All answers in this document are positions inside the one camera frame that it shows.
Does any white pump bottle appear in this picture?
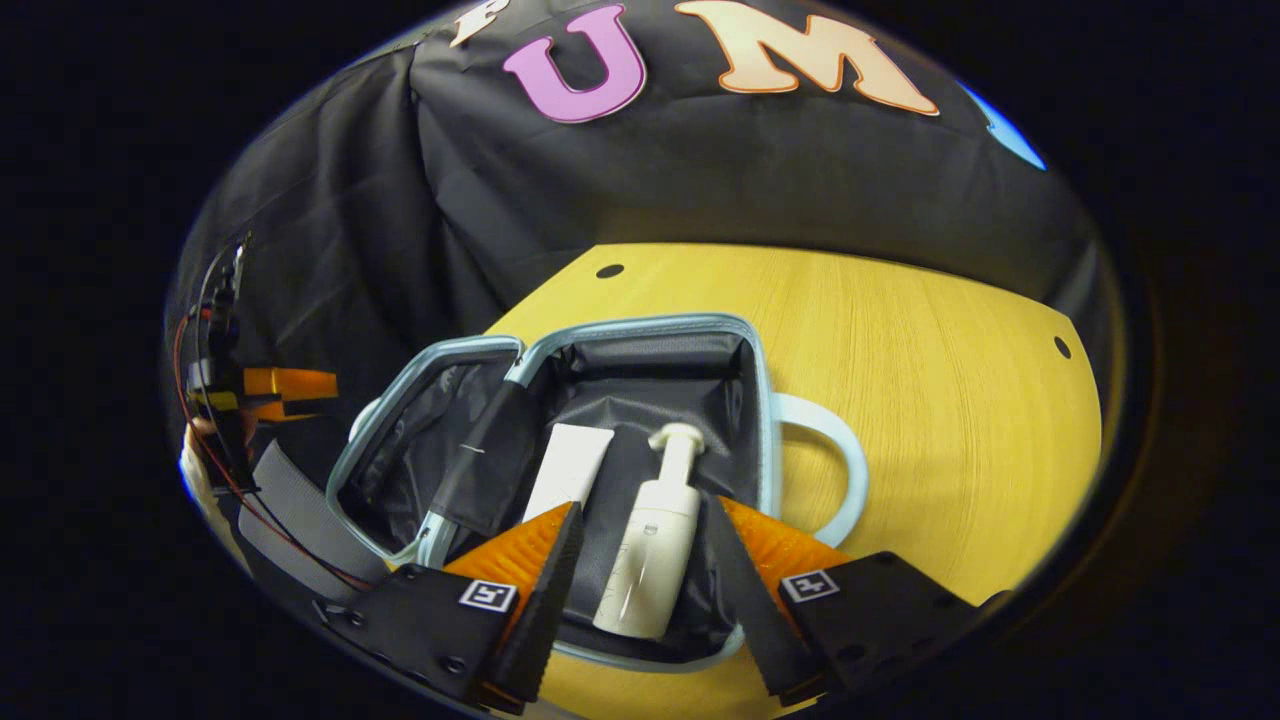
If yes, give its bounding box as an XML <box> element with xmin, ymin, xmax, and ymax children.
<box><xmin>593</xmin><ymin>422</ymin><xmax>707</xmax><ymax>641</ymax></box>

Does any white squeeze tube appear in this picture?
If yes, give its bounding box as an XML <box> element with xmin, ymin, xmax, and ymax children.
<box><xmin>522</xmin><ymin>423</ymin><xmax>616</xmax><ymax>523</ymax></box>

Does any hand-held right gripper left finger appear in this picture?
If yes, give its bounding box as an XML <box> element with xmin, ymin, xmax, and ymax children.
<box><xmin>318</xmin><ymin>502</ymin><xmax>587</xmax><ymax>715</ymax></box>

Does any red cable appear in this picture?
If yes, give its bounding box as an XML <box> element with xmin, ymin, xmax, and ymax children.
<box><xmin>172</xmin><ymin>308</ymin><xmax>373</xmax><ymax>593</ymax></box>

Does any black backdrop cloth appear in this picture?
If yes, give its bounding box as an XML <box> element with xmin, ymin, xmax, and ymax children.
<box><xmin>165</xmin><ymin>0</ymin><xmax>1116</xmax><ymax>401</ymax></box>

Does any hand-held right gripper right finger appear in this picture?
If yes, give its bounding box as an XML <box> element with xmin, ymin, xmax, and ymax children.
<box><xmin>704</xmin><ymin>495</ymin><xmax>1011</xmax><ymax>708</ymax></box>

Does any grey flat ribbon cable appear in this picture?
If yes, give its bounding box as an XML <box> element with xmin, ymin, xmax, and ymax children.
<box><xmin>237</xmin><ymin>440</ymin><xmax>391</xmax><ymax>601</ymax></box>

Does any black cable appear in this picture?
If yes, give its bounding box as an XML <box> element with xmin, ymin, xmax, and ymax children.
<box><xmin>190</xmin><ymin>235</ymin><xmax>251</xmax><ymax>336</ymax></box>

